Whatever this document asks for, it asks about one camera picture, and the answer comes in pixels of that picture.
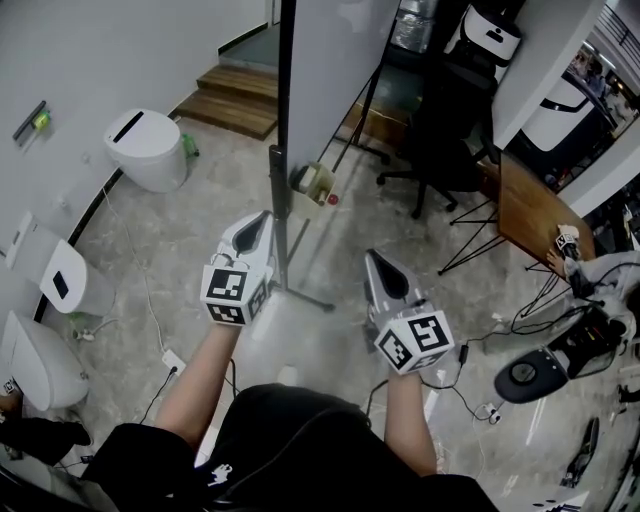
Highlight white board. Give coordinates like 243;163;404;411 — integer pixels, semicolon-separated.
268;0;404;313

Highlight plain white toilet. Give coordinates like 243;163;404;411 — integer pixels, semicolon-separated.
0;309;92;412

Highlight brown wooden staircase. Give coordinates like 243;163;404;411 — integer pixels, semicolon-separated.
171;63;280;142

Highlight black long tool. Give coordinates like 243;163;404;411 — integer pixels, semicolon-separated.
561;416;602;490

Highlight plastic wrapped machine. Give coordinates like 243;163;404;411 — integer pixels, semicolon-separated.
389;0;437;55

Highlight person's left forearm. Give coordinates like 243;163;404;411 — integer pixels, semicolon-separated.
153;322;242;447

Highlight black adapter cable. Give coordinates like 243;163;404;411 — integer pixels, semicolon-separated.
361;349;497;427

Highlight grey black robot base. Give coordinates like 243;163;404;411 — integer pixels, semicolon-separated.
493;299;632;406

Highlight white power strip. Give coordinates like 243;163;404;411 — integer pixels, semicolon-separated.
160;349;188;377

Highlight beige accessory box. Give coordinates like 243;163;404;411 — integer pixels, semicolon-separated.
289;160;337;219

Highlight white rounded robot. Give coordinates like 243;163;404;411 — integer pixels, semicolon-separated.
443;1;523;70

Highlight white plug socket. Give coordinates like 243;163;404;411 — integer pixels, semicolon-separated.
473;399;502;425

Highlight white toilet black square panel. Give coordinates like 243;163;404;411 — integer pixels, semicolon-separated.
38;238;117;317

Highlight wooden table black legs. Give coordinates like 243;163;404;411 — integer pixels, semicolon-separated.
438;149;597;282

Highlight black office chair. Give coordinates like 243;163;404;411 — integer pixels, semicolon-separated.
376;57;503;220

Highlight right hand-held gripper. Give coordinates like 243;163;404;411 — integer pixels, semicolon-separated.
362;249;457;377

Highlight black wall shelf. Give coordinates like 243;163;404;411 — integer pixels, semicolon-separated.
12;100;48;147

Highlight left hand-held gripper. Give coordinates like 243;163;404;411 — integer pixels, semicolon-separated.
200;210;287;341

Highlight white black curved machine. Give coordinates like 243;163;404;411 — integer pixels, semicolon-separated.
518;73;617;162

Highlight person's right forearm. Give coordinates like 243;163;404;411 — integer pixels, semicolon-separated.
382;372;440;477

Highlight person's black clothing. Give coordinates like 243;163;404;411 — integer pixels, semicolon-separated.
82;382;501;512

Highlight black power strip cable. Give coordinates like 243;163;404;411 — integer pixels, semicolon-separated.
139;367;177;427

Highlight white toilet black slot lid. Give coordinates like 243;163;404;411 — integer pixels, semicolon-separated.
103;108;189;195

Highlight black metal railing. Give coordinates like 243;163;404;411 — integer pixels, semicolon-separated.
594;3;640;57

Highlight white cable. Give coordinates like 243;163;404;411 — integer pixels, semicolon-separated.
101;186;167;357

